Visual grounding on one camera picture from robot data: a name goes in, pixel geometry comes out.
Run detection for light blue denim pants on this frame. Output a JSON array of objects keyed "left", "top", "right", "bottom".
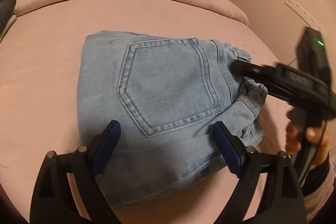
[{"left": 77, "top": 31, "right": 267, "bottom": 210}]

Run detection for right hand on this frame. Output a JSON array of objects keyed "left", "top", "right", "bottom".
[{"left": 285, "top": 110, "right": 330, "bottom": 170}]

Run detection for grey knit sleeve cuff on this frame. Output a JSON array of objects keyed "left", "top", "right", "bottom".
[{"left": 301, "top": 154, "right": 335, "bottom": 223}]

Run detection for folded light green garment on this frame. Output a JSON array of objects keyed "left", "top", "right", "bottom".
[{"left": 0, "top": 15, "right": 17, "bottom": 43}]

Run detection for folded dark denim jeans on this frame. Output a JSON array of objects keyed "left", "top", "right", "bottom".
[{"left": 0, "top": 0, "right": 17, "bottom": 32}]

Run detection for white wall socket strip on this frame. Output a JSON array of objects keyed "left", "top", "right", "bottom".
[{"left": 284, "top": 0, "right": 323, "bottom": 32}]

